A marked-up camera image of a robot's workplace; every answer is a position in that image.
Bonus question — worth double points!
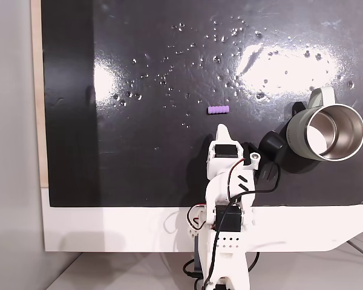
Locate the black oval camera box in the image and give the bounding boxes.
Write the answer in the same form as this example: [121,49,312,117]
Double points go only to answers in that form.
[256,129,286,190]

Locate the black mug support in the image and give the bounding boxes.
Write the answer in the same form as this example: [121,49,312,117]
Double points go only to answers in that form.
[291,101,307,117]

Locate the black glossy table mat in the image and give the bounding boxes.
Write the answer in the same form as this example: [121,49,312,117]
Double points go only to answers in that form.
[41,0,363,208]

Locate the red white motor wires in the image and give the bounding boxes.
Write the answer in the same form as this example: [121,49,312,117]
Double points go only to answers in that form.
[186,159,246,231]

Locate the black power cable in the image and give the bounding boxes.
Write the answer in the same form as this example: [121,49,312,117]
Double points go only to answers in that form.
[182,250,261,286]

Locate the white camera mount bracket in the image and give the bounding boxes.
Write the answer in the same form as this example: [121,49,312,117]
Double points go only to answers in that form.
[243,150,263,172]

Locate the sage green steel mug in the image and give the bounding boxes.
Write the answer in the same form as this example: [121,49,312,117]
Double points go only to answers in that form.
[286,86,363,163]

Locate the purple ribbed pen grip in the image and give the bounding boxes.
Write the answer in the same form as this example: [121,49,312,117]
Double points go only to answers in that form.
[207,105,231,115]

